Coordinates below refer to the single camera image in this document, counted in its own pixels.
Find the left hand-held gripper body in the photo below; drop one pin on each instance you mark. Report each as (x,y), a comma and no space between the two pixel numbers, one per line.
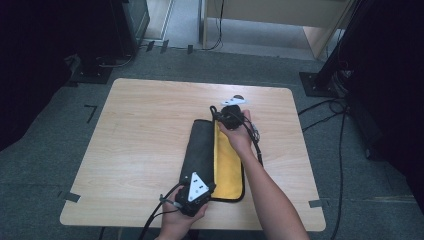
(198,191)

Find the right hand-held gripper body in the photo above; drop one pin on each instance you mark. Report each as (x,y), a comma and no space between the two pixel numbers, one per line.
(231,116)

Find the dark grey and yellow cloth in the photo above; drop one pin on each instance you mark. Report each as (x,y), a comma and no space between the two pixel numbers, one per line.
(200,150)

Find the person's right hand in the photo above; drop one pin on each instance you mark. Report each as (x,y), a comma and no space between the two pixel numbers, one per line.
(240,140)

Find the person's left hand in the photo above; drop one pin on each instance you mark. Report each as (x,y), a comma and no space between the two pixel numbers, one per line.
(175,223)

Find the round black table mark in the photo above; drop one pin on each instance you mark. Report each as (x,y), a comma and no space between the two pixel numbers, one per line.
(238,97)

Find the short black floor tape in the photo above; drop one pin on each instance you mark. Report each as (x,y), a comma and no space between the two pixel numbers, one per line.
(150,45)

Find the light wooden desk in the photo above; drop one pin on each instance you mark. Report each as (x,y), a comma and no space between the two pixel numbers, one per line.
(266,11)

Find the black metal stand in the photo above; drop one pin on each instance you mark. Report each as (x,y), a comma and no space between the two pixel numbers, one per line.
(333,63)

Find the grey tape piece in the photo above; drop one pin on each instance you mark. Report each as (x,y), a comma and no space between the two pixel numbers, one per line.
(72,197)
(315,203)

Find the dark cabinet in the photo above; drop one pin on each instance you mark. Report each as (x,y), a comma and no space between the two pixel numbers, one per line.
(131,23)

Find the dark curtain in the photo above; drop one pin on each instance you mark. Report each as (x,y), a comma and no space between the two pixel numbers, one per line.
(396,100)
(33,66)

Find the pale floor tape strip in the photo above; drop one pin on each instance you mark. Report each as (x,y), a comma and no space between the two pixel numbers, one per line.
(390,199)

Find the black stand base plate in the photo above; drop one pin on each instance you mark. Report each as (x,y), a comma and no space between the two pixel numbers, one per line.
(91,71)

